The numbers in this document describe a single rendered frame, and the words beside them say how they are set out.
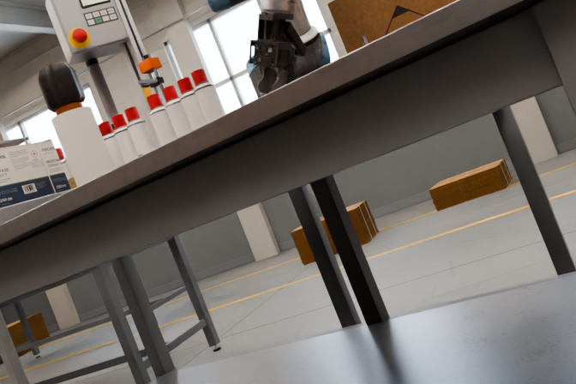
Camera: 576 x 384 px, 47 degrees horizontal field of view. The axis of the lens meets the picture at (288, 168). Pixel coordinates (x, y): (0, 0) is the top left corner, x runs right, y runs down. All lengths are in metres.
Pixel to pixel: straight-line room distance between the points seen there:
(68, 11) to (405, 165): 5.57
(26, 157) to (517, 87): 1.31
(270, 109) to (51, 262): 0.38
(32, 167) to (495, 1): 1.33
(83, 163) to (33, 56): 7.95
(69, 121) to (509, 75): 1.11
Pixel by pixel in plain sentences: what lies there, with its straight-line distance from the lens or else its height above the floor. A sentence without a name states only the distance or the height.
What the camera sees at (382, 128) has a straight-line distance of 0.55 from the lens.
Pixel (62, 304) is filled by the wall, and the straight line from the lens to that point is 9.59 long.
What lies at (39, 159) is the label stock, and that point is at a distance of 1.68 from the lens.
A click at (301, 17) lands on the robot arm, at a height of 1.19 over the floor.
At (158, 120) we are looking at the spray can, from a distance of 1.69.
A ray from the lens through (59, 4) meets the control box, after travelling 1.94.
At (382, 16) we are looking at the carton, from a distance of 1.60.
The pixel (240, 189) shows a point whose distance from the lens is 0.62.
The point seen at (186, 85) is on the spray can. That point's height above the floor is 1.07.
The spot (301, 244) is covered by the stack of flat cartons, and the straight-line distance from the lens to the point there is 5.85.
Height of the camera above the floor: 0.76
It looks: 1 degrees up
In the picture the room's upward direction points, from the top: 22 degrees counter-clockwise
